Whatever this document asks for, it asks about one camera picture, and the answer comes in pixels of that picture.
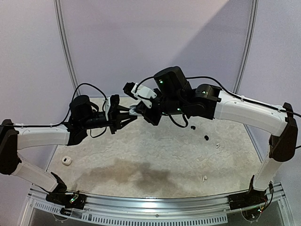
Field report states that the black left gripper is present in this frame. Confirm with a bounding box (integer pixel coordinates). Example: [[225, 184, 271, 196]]
[[81, 105, 137, 134]]

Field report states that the white oval charging case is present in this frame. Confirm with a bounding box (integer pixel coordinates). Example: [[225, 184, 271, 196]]
[[129, 105, 138, 116]]

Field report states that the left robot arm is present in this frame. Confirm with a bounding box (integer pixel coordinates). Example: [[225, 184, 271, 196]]
[[0, 95, 137, 210]]

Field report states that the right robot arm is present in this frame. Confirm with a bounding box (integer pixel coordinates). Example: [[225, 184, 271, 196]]
[[131, 66, 298, 210]]

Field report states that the small white charging case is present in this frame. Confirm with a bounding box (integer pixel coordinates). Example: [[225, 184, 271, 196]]
[[62, 156, 72, 166]]

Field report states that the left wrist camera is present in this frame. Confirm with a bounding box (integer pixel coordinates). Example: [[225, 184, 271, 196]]
[[104, 94, 120, 121]]

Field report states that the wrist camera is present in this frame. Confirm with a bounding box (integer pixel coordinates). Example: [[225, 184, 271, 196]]
[[123, 82, 157, 109], [104, 94, 120, 121]]

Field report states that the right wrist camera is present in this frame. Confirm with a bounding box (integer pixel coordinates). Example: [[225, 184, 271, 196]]
[[123, 82, 157, 109]]

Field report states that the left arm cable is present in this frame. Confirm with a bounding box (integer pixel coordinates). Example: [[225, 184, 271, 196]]
[[0, 82, 108, 138]]

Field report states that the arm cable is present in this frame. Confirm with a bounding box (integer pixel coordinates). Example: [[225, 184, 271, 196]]
[[136, 75, 301, 149], [0, 82, 108, 138]]

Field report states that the aluminium table front rail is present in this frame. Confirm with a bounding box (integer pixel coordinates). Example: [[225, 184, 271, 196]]
[[21, 183, 293, 226]]

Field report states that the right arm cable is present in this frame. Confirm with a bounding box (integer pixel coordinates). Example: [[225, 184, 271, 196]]
[[136, 75, 301, 149]]

